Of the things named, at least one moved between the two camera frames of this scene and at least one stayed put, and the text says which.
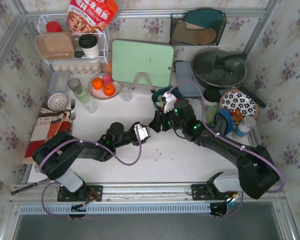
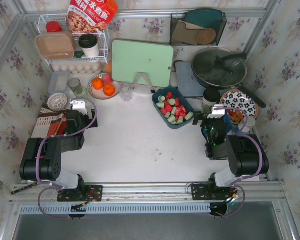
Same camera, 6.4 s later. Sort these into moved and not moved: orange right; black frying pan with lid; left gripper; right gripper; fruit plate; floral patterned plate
Moved: left gripper; right gripper
Not moved: orange right; black frying pan with lid; floral patterned plate; fruit plate
